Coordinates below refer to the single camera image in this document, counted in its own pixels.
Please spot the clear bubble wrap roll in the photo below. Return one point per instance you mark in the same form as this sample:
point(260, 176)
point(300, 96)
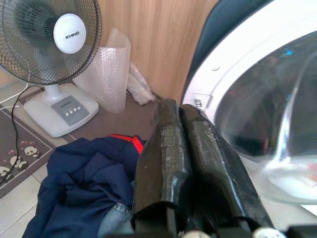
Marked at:
point(109, 74)

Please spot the navy blue garment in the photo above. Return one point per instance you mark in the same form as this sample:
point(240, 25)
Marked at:
point(81, 178)

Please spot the white table fan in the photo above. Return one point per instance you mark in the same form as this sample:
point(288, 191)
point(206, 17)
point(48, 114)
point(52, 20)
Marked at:
point(70, 33)

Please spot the wooden panel cabinet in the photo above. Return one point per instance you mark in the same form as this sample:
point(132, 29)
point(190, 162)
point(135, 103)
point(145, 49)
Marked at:
point(161, 37)

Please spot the round glass washer door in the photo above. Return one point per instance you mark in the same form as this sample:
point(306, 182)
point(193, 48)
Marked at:
point(247, 62)

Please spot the brown panda print mat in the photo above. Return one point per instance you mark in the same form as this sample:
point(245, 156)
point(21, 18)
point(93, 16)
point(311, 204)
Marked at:
point(27, 158)

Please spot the crumpled bubble wrap piece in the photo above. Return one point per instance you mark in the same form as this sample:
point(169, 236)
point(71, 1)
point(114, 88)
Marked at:
point(140, 89)

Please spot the blue denim jeans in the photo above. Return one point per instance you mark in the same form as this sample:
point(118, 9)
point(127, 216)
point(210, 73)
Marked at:
point(114, 218)

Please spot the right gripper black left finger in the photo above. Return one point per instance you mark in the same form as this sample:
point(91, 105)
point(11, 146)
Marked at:
point(161, 158)

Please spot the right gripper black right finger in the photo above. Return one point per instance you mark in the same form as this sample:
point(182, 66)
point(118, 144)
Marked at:
point(213, 173)

